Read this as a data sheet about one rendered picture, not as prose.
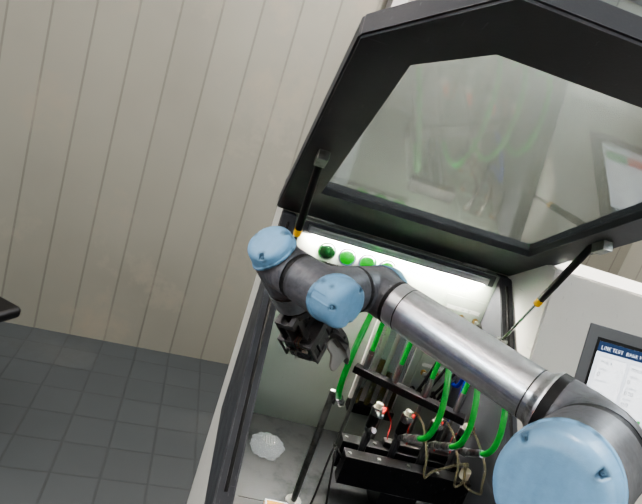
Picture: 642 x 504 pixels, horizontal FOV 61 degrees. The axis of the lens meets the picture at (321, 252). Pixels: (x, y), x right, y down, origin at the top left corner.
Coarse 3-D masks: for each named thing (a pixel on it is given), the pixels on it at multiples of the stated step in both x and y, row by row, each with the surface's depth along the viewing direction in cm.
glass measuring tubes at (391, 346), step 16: (384, 336) 159; (400, 336) 159; (384, 352) 158; (400, 352) 158; (384, 368) 162; (352, 384) 164; (368, 384) 163; (368, 400) 162; (384, 400) 165; (384, 416) 163
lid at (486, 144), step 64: (448, 0) 66; (512, 0) 61; (576, 0) 62; (384, 64) 78; (448, 64) 77; (512, 64) 74; (576, 64) 68; (640, 64) 66; (320, 128) 100; (384, 128) 98; (448, 128) 93; (512, 128) 89; (576, 128) 85; (640, 128) 81; (320, 192) 131; (384, 192) 127; (448, 192) 118; (512, 192) 111; (576, 192) 105; (640, 192) 99; (448, 256) 156; (512, 256) 143; (576, 256) 132
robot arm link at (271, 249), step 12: (264, 228) 84; (276, 228) 83; (252, 240) 83; (264, 240) 82; (276, 240) 82; (288, 240) 81; (252, 252) 81; (264, 252) 80; (276, 252) 80; (288, 252) 81; (300, 252) 82; (252, 264) 85; (264, 264) 81; (276, 264) 81; (264, 276) 83; (276, 276) 81; (276, 288) 82; (276, 300) 88; (288, 300) 87
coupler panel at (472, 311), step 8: (448, 296) 157; (456, 296) 158; (448, 304) 158; (456, 304) 158; (464, 304) 159; (472, 304) 159; (480, 304) 159; (456, 312) 159; (464, 312) 159; (472, 312) 159; (480, 312) 160; (472, 320) 160; (480, 320) 160; (424, 360) 163; (432, 360) 163; (416, 368) 164; (424, 368) 164; (440, 368) 164; (416, 376) 164; (424, 376) 161; (416, 384) 165; (424, 384) 165; (440, 384) 166
